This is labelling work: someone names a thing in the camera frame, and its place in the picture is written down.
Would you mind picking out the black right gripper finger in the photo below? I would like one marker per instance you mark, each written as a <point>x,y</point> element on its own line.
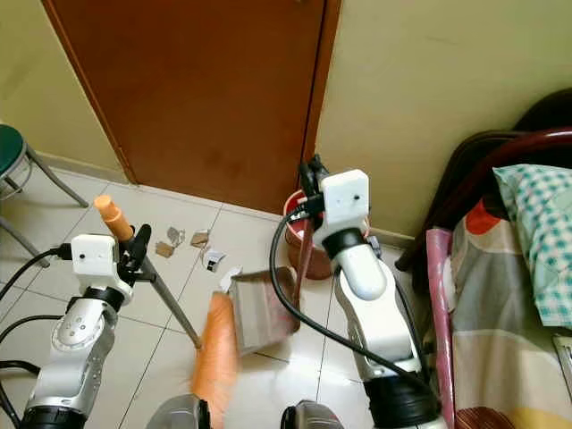
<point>305,177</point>
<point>318,172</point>

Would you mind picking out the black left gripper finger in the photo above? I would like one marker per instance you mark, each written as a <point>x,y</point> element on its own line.
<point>131,250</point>
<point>144,239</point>

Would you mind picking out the orange broom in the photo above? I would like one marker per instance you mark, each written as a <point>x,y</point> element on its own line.
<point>214,349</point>

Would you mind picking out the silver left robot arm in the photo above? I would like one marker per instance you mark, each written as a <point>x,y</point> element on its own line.
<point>76,349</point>

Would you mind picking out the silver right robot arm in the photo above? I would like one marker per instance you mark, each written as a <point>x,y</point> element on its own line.
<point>366,295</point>

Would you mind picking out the brown cardboard scrap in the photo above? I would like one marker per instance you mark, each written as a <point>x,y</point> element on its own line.
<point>164,249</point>
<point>199,239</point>

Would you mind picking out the grey crumpled paper scrap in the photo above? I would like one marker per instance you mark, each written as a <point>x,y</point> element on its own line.
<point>174,235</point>

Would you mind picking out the red plastic bucket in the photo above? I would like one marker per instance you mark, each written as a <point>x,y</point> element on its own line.
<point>297,241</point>

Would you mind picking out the white paper scrap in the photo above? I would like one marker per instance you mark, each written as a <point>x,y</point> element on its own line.
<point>229,276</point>

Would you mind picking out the brown wooden door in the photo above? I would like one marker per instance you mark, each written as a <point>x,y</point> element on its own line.
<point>197,89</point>

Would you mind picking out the dark wooden bed headboard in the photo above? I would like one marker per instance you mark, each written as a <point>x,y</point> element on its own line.
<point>465,179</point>

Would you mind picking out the grey left robot foot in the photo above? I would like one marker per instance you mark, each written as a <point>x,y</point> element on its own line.
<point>174,413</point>

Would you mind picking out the grey robot foot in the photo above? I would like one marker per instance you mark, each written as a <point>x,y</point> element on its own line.
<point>313,416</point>
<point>174,413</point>

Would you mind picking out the green metal-legged stool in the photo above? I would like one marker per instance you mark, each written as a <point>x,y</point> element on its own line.
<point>9,147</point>

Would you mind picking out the pink bed sheet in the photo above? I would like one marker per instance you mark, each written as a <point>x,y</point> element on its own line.
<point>440,304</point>

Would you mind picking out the grey right robot foot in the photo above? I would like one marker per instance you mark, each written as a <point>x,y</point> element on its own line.
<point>313,416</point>

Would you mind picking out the colourful patterned blanket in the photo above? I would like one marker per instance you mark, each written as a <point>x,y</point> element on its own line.
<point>500,322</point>

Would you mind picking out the green checkered pillow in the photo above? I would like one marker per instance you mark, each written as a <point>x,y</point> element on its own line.
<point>541,241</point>

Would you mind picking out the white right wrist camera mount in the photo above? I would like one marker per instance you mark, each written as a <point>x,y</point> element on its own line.
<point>346,198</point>

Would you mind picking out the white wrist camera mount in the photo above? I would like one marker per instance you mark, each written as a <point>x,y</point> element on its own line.
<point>346,198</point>
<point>94,257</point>

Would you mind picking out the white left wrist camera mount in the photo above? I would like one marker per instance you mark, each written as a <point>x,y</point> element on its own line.
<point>94,257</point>

